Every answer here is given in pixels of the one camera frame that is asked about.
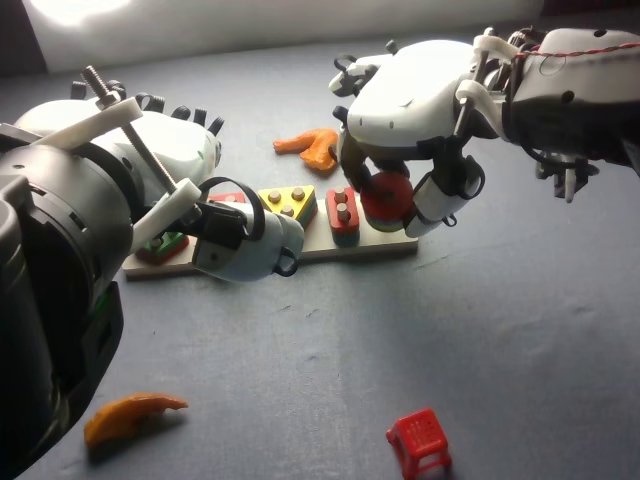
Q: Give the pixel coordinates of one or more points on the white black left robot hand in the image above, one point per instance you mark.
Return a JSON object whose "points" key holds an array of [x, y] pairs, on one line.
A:
{"points": [[170, 140]]}

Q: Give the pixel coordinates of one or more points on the cross block stack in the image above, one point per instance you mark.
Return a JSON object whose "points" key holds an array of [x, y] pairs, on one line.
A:
{"points": [[160, 247]]}

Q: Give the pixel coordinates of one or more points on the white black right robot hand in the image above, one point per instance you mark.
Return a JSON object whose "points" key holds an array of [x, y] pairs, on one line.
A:
{"points": [[415, 95]]}

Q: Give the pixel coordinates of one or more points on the red round toy disc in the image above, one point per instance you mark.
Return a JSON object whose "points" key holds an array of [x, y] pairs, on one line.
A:
{"points": [[387, 195]]}

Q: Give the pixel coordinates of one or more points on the orange toy croissant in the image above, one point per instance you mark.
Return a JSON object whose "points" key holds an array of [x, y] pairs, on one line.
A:
{"points": [[312, 147], [130, 415]]}

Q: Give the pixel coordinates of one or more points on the oblong block stack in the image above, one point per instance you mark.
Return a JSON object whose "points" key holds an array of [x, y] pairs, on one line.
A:
{"points": [[342, 215]]}

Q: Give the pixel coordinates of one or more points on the grey table cloth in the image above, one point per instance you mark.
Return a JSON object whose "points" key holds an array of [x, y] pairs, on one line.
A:
{"points": [[350, 350]]}

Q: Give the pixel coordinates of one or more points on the red toy stool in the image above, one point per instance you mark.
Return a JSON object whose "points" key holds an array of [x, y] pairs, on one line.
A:
{"points": [[420, 440]]}

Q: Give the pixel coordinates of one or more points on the triangle block stack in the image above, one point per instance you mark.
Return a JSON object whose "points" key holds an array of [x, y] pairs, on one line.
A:
{"points": [[290, 197]]}

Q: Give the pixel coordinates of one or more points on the wooden shape sorter board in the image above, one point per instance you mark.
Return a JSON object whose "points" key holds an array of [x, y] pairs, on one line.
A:
{"points": [[370, 245]]}

